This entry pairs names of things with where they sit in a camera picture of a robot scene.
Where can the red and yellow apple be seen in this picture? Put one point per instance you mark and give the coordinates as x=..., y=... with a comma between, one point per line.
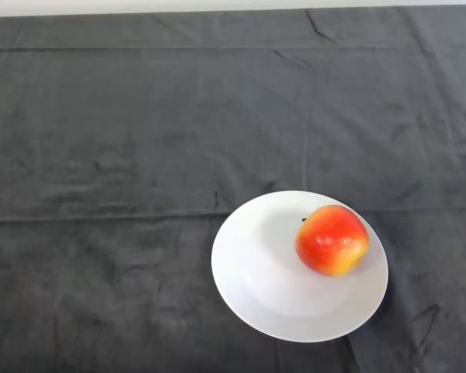
x=332, y=242

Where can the white round plate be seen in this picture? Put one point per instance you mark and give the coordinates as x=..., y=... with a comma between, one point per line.
x=268, y=272

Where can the black cloth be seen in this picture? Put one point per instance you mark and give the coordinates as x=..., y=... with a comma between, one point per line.
x=178, y=116

